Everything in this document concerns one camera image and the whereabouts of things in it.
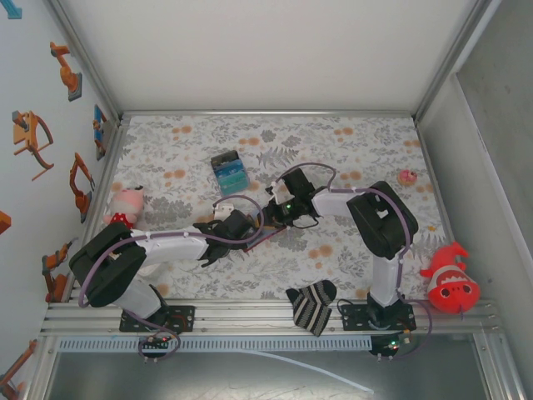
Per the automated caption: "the blue credit card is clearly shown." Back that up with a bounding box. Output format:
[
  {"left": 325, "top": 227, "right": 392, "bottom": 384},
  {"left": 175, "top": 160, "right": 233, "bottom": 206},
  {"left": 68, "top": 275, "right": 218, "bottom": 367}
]
[{"left": 214, "top": 160, "right": 245, "bottom": 176}]

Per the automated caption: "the black credit card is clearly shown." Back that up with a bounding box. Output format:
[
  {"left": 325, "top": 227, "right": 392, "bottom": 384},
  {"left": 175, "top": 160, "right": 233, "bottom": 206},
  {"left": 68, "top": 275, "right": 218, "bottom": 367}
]
[{"left": 211, "top": 151, "right": 242, "bottom": 168}]

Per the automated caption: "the floral print tablecloth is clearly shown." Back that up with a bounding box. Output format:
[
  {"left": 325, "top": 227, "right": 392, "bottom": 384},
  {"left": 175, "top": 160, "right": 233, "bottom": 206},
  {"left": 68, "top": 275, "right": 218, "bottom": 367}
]
[{"left": 81, "top": 113, "right": 454, "bottom": 302}]

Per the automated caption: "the blue teal box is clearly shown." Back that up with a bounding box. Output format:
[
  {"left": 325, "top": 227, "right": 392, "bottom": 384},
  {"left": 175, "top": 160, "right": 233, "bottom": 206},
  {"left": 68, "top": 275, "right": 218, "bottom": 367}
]
[{"left": 210, "top": 150, "right": 250, "bottom": 198}]

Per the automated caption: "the black beige striped sock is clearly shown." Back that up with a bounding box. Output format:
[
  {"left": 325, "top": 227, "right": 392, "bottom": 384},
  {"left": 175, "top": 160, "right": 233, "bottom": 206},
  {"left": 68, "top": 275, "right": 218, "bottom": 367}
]
[{"left": 285, "top": 279, "right": 337, "bottom": 338}]

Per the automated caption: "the pink toy donut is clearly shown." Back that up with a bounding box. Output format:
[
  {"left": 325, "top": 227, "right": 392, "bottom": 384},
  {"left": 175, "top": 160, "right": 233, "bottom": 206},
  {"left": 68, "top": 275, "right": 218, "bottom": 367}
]
[{"left": 397, "top": 168, "right": 419, "bottom": 188}]

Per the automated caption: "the pink pig plush toy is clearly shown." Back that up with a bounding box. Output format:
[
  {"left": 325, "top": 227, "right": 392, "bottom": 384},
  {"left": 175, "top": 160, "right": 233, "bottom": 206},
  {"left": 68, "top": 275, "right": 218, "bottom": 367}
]
[{"left": 102, "top": 186, "right": 146, "bottom": 229}]

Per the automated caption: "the black controller board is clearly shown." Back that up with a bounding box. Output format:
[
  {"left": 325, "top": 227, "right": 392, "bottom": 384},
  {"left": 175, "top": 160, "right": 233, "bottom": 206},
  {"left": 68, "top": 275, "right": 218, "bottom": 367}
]
[
  {"left": 368, "top": 331, "right": 414, "bottom": 360},
  {"left": 138, "top": 332, "right": 185, "bottom": 362}
]

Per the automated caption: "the red fish plush toy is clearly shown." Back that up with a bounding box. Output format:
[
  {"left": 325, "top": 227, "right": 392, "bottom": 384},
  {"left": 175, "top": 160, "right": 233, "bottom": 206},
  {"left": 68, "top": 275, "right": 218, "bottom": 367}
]
[{"left": 419, "top": 241, "right": 481, "bottom": 314}]

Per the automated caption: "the thin black cable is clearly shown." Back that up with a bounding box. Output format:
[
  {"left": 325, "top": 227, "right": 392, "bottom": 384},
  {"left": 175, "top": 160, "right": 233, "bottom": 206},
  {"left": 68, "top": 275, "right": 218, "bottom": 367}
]
[{"left": 286, "top": 212, "right": 322, "bottom": 229}]

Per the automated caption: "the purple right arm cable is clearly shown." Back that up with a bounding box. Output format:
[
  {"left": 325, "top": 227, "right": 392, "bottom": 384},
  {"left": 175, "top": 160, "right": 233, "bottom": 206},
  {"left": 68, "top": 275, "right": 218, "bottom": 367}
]
[{"left": 272, "top": 162, "right": 432, "bottom": 363}]

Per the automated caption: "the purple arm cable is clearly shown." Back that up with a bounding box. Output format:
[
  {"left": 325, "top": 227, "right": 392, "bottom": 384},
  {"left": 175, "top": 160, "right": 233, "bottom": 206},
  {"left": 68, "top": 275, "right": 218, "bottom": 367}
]
[
  {"left": 77, "top": 195, "right": 266, "bottom": 364},
  {"left": 272, "top": 162, "right": 432, "bottom": 363}
]

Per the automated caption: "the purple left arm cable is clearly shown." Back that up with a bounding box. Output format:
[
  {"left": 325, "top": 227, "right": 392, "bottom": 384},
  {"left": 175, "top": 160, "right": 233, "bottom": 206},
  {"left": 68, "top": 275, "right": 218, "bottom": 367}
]
[{"left": 77, "top": 195, "right": 266, "bottom": 364}]

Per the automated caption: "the thin aluminium frame rail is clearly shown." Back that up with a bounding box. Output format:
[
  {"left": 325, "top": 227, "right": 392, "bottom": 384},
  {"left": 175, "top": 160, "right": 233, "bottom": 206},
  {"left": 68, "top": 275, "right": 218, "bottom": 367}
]
[{"left": 120, "top": 109, "right": 417, "bottom": 118}]

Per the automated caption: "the wide aluminium frame rail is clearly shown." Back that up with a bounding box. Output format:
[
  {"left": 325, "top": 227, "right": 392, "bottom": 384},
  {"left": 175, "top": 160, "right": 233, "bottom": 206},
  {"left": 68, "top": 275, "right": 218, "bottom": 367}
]
[{"left": 41, "top": 298, "right": 501, "bottom": 338}]

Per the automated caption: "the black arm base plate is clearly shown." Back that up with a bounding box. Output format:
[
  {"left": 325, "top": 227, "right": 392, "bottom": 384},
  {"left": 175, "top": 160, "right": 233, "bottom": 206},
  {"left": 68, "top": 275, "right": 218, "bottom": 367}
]
[
  {"left": 119, "top": 305, "right": 196, "bottom": 334},
  {"left": 340, "top": 302, "right": 416, "bottom": 333}
]

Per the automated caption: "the white slotted cable duct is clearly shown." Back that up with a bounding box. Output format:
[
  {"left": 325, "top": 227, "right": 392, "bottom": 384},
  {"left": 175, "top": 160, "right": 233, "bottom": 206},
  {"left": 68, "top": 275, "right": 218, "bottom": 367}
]
[{"left": 57, "top": 336, "right": 371, "bottom": 353}]

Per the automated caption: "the aluminium side rail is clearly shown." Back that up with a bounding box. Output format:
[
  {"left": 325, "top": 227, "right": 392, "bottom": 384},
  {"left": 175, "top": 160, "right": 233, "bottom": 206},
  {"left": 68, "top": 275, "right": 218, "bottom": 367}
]
[{"left": 66, "top": 118, "right": 128, "bottom": 301}]

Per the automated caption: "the blue orange wall sticker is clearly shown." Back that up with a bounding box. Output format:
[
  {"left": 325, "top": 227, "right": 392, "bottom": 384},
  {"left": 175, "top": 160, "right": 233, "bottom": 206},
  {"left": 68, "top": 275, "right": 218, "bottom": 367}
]
[{"left": 91, "top": 103, "right": 112, "bottom": 163}]

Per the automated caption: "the aluminium corner post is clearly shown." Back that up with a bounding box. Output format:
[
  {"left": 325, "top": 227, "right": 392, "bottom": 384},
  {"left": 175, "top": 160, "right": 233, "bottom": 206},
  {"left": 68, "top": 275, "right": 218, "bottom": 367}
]
[
  {"left": 43, "top": 0, "right": 124, "bottom": 126},
  {"left": 411, "top": 0, "right": 501, "bottom": 123}
]

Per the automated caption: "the orange curved frame wall sticker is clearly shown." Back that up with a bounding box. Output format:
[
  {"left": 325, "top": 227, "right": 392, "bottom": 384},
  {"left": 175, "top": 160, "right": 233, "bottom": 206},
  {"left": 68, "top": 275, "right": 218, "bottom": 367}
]
[{"left": 11, "top": 109, "right": 56, "bottom": 182}]

